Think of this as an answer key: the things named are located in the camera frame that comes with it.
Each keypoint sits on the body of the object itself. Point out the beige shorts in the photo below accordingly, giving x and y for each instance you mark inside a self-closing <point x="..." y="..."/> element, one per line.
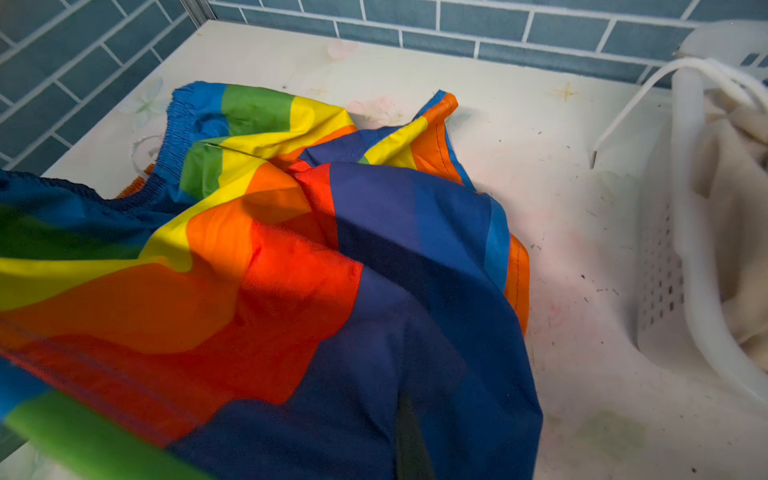
<point x="730" y="172"/>

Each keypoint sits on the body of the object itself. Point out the white plastic laundry basket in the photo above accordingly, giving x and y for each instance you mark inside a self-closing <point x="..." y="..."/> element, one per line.
<point x="681" y="324"/>

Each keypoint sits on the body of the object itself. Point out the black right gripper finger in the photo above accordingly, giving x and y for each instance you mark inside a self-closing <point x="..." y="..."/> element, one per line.
<point x="412" y="461"/>

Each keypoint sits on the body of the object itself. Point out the rainbow striped shorts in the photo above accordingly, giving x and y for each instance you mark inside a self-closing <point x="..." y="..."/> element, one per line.
<point x="255" y="308"/>

